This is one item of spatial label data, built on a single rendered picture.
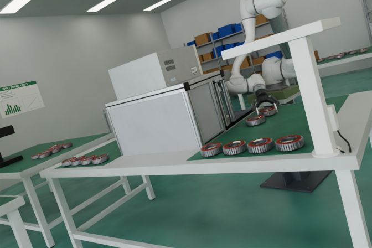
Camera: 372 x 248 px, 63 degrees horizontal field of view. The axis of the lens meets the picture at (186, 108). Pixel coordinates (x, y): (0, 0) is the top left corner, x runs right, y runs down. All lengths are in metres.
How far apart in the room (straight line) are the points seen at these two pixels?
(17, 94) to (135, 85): 5.47
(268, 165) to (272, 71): 1.43
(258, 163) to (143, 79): 0.87
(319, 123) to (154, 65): 0.95
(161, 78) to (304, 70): 0.85
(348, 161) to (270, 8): 1.35
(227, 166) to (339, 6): 7.42
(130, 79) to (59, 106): 5.72
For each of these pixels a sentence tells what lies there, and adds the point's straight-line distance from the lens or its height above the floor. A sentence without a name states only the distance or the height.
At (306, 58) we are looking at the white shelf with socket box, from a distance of 1.11.
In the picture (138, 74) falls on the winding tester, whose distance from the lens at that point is 1.81.
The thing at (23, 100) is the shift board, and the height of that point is 1.55.
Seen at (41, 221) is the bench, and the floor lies 0.27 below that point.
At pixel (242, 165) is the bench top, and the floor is 0.73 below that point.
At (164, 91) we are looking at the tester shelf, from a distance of 1.68.
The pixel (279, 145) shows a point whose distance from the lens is 1.29.
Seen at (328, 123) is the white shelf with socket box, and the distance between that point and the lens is 1.17.
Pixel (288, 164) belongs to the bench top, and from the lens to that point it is 1.22.
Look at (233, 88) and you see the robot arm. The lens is 2.21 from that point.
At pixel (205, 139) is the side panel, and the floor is 0.78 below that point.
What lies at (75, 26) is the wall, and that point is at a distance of 8.35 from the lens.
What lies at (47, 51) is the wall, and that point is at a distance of 7.73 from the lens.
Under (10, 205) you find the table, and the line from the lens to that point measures 2.05.
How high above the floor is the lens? 1.17
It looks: 7 degrees down
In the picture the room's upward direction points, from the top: 17 degrees counter-clockwise
